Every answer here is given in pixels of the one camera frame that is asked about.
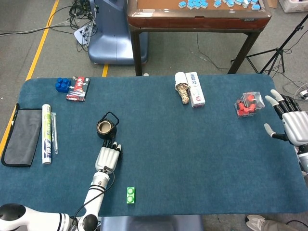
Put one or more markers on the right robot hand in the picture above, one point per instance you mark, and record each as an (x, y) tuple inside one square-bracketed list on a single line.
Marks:
[(294, 126)]

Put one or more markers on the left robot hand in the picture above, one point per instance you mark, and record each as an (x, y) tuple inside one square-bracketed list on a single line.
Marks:
[(107, 157)]

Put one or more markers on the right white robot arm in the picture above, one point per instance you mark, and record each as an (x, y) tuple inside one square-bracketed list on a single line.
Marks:
[(303, 158)]

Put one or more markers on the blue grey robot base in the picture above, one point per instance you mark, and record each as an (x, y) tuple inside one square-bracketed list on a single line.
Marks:
[(110, 43)]

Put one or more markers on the black cast iron teapot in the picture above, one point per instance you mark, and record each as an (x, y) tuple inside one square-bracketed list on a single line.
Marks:
[(106, 135)]

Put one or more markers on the green toy brick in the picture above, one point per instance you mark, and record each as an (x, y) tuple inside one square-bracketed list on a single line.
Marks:
[(131, 195)]

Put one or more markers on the clear box of red pieces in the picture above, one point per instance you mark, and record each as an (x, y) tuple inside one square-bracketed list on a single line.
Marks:
[(249, 104)]

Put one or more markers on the clear plastic tube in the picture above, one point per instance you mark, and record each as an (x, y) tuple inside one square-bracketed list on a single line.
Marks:
[(55, 134)]

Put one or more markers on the white green film roll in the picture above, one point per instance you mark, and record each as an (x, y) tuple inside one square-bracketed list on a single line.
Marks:
[(47, 134)]

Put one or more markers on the red illustrated card pack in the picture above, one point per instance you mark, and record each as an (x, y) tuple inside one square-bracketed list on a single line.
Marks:
[(78, 90)]

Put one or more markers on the blue felt table mat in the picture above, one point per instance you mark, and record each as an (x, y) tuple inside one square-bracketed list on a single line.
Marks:
[(180, 149)]

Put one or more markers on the black tripod stand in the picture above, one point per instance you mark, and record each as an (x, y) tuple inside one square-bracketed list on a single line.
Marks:
[(276, 51)]

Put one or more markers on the blue grey robot torso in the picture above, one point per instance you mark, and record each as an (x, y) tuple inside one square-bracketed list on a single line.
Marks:
[(151, 223)]

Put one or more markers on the blue toy brick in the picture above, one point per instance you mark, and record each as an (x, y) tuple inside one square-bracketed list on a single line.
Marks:
[(62, 84)]

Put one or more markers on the grey zip pouch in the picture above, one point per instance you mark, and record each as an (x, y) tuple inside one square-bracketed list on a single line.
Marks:
[(22, 137)]

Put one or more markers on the khaki trouser leg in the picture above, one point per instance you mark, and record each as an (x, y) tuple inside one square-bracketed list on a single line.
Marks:
[(276, 226)]

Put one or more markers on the grey white sneaker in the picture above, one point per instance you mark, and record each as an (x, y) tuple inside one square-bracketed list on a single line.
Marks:
[(255, 222)]

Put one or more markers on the white toothpaste box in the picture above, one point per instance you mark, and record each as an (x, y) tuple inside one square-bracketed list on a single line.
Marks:
[(196, 91)]

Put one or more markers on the white paper cup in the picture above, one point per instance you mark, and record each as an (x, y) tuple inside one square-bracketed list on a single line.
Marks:
[(180, 77)]

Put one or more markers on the white power strip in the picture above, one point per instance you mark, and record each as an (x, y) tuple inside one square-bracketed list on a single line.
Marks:
[(80, 36)]

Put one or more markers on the blue white mahjong tile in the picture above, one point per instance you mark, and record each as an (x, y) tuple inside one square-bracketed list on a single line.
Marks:
[(255, 6), (182, 3)]

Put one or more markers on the white dotted mahjong tile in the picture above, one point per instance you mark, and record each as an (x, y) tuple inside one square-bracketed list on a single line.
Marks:
[(245, 3)]

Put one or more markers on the brown mahjong table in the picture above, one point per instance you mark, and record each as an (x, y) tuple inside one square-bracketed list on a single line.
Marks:
[(192, 20)]

